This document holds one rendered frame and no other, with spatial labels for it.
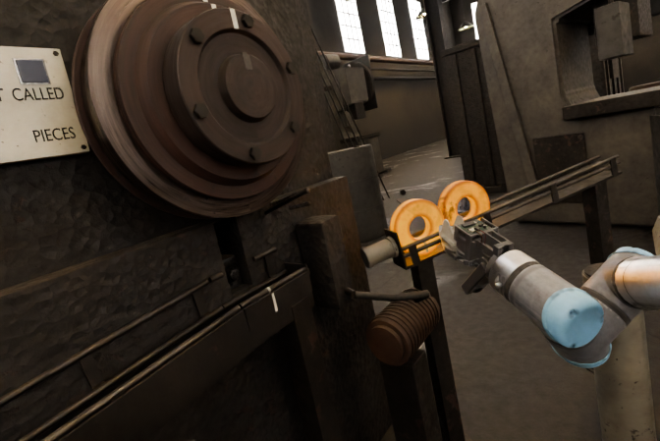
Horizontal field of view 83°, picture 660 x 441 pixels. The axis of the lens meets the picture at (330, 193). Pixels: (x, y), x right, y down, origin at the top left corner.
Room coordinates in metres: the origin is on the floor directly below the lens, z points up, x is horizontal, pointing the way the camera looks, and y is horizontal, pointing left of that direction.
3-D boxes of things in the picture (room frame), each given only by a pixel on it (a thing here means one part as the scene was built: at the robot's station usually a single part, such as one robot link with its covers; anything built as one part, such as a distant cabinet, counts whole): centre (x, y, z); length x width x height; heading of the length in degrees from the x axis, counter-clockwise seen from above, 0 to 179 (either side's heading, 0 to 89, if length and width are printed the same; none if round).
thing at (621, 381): (0.90, -0.66, 0.26); 0.12 x 0.12 x 0.52
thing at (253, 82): (0.72, 0.12, 1.11); 0.28 x 0.06 x 0.28; 140
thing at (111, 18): (0.78, 0.19, 1.11); 0.47 x 0.06 x 0.47; 140
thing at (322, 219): (0.97, 0.05, 0.68); 0.11 x 0.08 x 0.24; 50
